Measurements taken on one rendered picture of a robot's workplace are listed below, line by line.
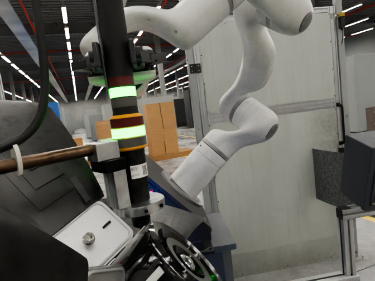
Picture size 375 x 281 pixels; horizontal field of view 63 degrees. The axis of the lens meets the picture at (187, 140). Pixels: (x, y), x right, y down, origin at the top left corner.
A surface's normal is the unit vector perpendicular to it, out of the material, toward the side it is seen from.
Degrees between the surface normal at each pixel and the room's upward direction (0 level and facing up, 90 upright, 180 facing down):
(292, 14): 114
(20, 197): 48
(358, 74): 90
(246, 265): 90
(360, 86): 90
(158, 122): 90
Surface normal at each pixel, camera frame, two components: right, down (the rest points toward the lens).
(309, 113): 0.13, 0.10
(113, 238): 0.26, -0.64
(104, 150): 0.67, 0.00
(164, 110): 0.33, 0.07
